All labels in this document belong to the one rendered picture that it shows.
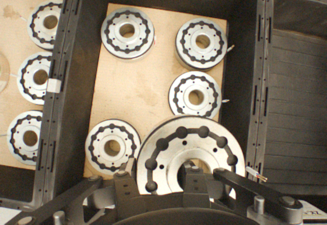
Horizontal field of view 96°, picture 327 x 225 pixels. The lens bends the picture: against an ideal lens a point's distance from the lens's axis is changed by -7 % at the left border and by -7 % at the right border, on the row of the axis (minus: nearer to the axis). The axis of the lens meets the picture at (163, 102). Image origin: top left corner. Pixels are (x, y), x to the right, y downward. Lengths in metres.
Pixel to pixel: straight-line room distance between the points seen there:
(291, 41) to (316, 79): 0.11
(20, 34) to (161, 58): 0.31
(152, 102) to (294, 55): 0.34
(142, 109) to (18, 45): 0.30
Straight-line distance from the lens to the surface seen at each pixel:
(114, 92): 0.34
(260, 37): 0.30
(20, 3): 0.50
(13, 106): 0.44
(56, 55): 0.28
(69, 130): 0.29
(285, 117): 0.44
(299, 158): 0.47
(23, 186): 0.37
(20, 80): 0.39
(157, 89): 0.33
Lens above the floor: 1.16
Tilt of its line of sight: 86 degrees down
